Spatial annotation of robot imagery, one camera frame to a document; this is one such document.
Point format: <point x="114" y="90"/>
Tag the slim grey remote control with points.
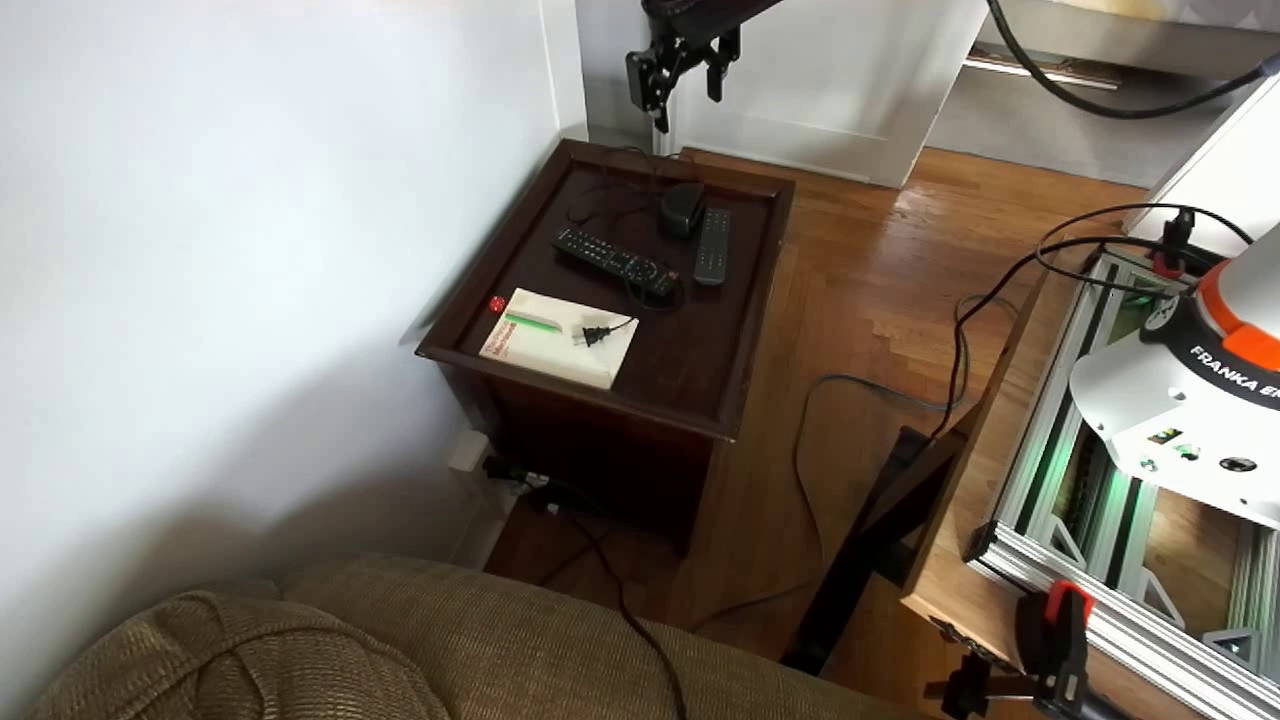
<point x="712" y="250"/>

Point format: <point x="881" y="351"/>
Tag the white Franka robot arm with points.
<point x="1185" y="400"/>

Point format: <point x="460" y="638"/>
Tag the tan fabric couch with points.
<point x="532" y="655"/>

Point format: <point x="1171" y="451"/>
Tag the dark wooden side table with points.
<point x="693" y="363"/>

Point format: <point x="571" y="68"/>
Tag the black round button device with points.
<point x="683" y="208"/>

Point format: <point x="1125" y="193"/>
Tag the aluminium robot stand frame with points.
<point x="1134" y="625"/>

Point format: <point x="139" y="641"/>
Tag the black orange bar clamp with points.
<point x="1053" y="641"/>

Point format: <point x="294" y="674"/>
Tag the black power strip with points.
<point x="532" y="483"/>

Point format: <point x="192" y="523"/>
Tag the white door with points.
<point x="827" y="92"/>

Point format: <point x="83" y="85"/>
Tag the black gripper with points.
<point x="693" y="16"/>

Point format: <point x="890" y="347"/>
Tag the small white wall box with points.
<point x="470" y="455"/>

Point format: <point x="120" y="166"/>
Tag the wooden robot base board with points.
<point x="963" y="535"/>

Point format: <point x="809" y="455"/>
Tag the black metal table leg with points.
<point x="853" y="562"/>

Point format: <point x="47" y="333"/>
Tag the long black remote control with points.
<point x="619" y="263"/>

